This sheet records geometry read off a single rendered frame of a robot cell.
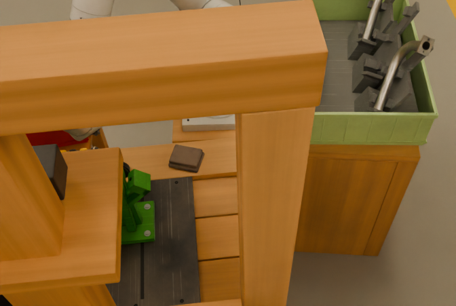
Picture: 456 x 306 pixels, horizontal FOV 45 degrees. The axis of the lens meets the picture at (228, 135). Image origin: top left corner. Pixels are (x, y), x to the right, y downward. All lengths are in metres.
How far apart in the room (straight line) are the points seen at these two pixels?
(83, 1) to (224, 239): 0.79
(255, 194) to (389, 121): 1.15
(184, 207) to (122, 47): 1.12
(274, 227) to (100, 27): 0.43
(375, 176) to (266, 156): 1.38
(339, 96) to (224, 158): 0.52
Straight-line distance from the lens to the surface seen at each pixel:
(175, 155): 1.75
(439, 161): 3.02
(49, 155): 0.93
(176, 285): 1.57
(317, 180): 2.08
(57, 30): 0.65
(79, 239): 0.94
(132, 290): 1.58
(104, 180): 0.99
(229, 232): 1.65
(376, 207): 2.26
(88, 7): 1.28
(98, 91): 0.60
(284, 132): 0.68
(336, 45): 2.21
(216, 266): 1.60
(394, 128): 1.92
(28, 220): 0.84
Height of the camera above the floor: 2.34
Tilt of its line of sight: 52 degrees down
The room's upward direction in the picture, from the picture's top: 3 degrees counter-clockwise
